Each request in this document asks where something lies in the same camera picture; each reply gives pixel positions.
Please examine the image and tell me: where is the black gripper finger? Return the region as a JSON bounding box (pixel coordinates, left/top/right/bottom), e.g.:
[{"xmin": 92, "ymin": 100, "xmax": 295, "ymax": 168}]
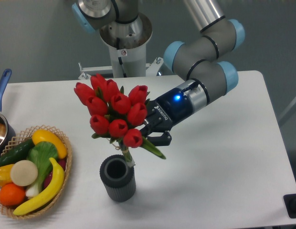
[{"xmin": 144, "ymin": 131, "xmax": 172, "ymax": 146}]

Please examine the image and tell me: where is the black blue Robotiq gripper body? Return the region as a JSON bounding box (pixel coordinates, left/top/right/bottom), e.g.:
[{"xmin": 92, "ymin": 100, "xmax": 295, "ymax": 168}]
[{"xmin": 140, "ymin": 88, "xmax": 193, "ymax": 136}]

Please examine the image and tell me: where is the red tulip bouquet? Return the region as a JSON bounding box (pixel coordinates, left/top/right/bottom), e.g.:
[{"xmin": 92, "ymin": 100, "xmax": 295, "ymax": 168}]
[{"xmin": 74, "ymin": 74, "xmax": 166, "ymax": 167}]

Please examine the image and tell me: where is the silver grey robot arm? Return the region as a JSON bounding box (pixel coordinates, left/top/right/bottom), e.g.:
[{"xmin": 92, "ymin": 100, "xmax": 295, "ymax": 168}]
[{"xmin": 72, "ymin": 0, "xmax": 245, "ymax": 146}]

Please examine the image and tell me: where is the dark grey ribbed vase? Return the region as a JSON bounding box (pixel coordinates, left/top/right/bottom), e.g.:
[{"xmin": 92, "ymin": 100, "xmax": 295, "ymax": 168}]
[{"xmin": 99, "ymin": 155, "xmax": 136, "ymax": 202}]

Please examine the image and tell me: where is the purple red vegetable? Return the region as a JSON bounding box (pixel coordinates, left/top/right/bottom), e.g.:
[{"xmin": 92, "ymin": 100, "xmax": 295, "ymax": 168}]
[{"xmin": 43, "ymin": 158, "xmax": 66, "ymax": 189}]

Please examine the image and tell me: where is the yellow banana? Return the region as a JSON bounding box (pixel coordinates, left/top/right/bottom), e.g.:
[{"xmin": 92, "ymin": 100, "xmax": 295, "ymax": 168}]
[{"xmin": 13, "ymin": 157, "xmax": 64, "ymax": 216}]

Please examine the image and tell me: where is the yellow squash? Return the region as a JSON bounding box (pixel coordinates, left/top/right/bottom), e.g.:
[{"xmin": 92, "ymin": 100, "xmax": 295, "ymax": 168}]
[{"xmin": 32, "ymin": 129, "xmax": 67, "ymax": 159}]

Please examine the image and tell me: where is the green bok choy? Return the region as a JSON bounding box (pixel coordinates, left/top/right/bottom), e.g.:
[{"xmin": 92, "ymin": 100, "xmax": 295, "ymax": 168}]
[{"xmin": 26, "ymin": 141, "xmax": 58, "ymax": 199}]

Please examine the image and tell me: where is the woven wicker basket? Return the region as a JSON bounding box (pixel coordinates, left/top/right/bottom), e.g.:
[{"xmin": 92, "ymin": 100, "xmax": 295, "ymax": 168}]
[{"xmin": 0, "ymin": 125, "xmax": 73, "ymax": 219}]

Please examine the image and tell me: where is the black device at edge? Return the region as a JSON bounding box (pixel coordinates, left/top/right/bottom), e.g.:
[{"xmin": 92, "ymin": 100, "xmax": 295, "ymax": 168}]
[{"xmin": 283, "ymin": 194, "xmax": 296, "ymax": 219}]

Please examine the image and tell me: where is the round beige disc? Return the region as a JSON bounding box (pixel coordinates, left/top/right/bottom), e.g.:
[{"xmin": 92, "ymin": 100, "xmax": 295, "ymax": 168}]
[{"xmin": 10, "ymin": 160, "xmax": 38, "ymax": 187}]

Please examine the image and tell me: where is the dark green cucumber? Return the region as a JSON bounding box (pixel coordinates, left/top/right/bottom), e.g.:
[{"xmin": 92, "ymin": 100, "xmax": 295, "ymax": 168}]
[{"xmin": 0, "ymin": 138, "xmax": 34, "ymax": 167}]

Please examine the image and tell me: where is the orange fruit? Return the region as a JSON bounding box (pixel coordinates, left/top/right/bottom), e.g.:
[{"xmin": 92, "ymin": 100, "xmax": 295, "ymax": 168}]
[{"xmin": 0, "ymin": 183, "xmax": 25, "ymax": 206}]

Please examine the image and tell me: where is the yellow bell pepper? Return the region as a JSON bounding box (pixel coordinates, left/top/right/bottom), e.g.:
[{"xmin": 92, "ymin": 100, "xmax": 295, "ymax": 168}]
[{"xmin": 0, "ymin": 164, "xmax": 14, "ymax": 187}]

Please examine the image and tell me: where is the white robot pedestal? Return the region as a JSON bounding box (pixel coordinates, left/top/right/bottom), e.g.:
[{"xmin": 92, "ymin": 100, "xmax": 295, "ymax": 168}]
[{"xmin": 78, "ymin": 44, "xmax": 164, "ymax": 80}]

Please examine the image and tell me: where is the white frame at right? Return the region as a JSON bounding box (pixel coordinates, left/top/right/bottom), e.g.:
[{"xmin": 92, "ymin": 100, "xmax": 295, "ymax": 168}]
[{"xmin": 278, "ymin": 96, "xmax": 296, "ymax": 125}]

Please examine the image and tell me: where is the blue handled steel pot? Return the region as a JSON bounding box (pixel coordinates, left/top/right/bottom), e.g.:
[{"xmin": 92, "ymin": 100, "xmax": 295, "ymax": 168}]
[{"xmin": 0, "ymin": 69, "xmax": 15, "ymax": 156}]

